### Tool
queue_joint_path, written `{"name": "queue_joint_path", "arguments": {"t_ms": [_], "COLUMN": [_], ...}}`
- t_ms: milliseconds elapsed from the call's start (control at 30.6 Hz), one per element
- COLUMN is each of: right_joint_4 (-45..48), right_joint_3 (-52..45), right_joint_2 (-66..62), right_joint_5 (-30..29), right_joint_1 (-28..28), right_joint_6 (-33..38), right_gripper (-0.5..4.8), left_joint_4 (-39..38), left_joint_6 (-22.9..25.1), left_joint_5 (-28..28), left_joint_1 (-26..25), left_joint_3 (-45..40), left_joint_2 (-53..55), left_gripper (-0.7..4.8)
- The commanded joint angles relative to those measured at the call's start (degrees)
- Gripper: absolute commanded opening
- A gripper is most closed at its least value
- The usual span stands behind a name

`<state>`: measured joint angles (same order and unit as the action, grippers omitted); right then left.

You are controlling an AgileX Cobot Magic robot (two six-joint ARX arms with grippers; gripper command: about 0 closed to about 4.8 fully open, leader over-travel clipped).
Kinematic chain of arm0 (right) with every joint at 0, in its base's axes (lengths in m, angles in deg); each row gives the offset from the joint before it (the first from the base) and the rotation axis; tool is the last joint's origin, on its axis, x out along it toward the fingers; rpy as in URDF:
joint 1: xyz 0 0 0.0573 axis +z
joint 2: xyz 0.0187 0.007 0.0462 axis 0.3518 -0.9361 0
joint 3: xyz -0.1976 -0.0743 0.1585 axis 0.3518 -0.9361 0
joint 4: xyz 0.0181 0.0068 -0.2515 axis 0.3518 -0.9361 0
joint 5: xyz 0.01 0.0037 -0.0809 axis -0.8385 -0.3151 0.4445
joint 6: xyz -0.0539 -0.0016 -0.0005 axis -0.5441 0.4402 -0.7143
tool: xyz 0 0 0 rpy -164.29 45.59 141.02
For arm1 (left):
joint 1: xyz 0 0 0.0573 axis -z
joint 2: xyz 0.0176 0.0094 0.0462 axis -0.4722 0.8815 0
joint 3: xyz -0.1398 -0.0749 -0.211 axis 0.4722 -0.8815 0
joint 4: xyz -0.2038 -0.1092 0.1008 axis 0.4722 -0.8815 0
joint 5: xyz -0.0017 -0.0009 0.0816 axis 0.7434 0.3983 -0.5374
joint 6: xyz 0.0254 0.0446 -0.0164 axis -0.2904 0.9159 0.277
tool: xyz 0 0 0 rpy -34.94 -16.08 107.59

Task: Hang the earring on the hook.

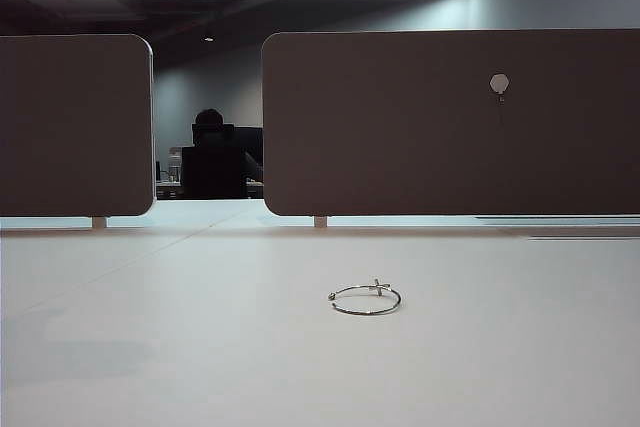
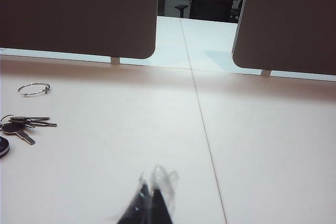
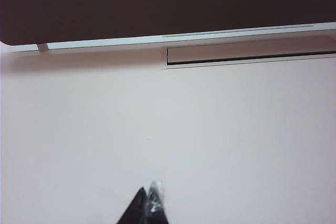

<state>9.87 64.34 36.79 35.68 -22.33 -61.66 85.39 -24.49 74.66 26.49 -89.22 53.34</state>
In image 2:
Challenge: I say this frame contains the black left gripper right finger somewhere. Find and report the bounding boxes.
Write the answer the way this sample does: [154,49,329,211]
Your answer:
[150,165,180,224]

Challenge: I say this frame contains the hook with metal ring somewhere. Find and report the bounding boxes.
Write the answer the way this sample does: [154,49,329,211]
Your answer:
[17,83,51,98]

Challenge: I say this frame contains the key with black head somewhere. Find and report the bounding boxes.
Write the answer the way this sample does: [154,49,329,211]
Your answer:
[2,123,36,146]

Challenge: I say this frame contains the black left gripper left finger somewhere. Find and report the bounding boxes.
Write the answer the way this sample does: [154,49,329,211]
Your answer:
[115,173,152,224]

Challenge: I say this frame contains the long silver key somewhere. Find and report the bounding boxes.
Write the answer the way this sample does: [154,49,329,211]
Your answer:
[9,115,50,123]
[15,120,58,128]

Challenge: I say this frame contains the silver key ring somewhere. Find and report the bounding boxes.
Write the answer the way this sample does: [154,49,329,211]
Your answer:
[0,114,15,131]

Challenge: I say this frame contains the grey desk divider panel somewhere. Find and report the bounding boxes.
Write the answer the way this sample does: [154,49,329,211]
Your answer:
[0,0,160,60]
[232,0,336,73]

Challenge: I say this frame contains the black round key fob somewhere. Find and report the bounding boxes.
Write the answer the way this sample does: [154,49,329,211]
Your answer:
[0,136,11,159]

